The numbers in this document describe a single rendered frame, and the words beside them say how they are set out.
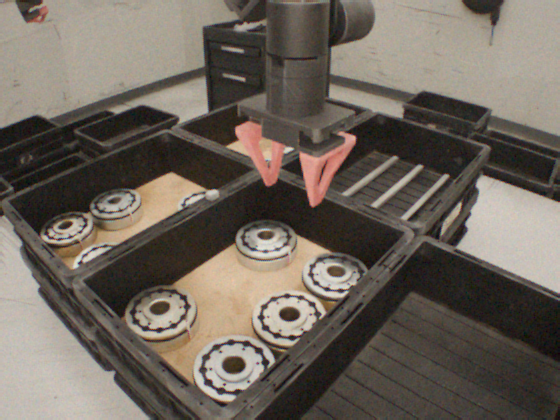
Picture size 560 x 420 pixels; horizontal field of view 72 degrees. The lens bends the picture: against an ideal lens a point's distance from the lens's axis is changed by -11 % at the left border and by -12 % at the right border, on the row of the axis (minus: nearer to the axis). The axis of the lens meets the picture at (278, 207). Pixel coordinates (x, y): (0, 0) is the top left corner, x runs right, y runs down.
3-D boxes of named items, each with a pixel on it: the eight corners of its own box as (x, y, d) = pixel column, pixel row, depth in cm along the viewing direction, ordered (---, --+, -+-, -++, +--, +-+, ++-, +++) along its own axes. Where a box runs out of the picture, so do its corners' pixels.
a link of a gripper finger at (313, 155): (299, 177, 51) (302, 100, 45) (351, 199, 47) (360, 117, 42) (259, 200, 46) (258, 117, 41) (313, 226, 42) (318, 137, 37)
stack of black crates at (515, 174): (529, 245, 184) (560, 159, 159) (515, 281, 164) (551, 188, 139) (452, 215, 205) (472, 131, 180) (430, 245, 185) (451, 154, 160)
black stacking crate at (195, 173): (91, 337, 60) (68, 282, 54) (19, 253, 76) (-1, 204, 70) (266, 222, 85) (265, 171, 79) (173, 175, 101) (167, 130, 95)
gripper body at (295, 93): (277, 104, 48) (278, 38, 44) (355, 129, 42) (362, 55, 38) (235, 120, 44) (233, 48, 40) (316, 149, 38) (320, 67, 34)
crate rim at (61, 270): (72, 293, 55) (67, 280, 53) (1, 212, 71) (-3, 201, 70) (267, 179, 80) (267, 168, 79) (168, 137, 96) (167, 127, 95)
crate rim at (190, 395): (225, 439, 38) (222, 427, 37) (72, 293, 55) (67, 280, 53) (416, 244, 64) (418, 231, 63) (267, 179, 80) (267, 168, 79)
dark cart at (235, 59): (267, 195, 247) (265, 34, 198) (212, 172, 270) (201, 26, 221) (325, 158, 286) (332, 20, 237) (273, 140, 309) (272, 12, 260)
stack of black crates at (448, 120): (475, 184, 231) (493, 108, 206) (458, 206, 211) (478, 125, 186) (412, 162, 252) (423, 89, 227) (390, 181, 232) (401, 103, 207)
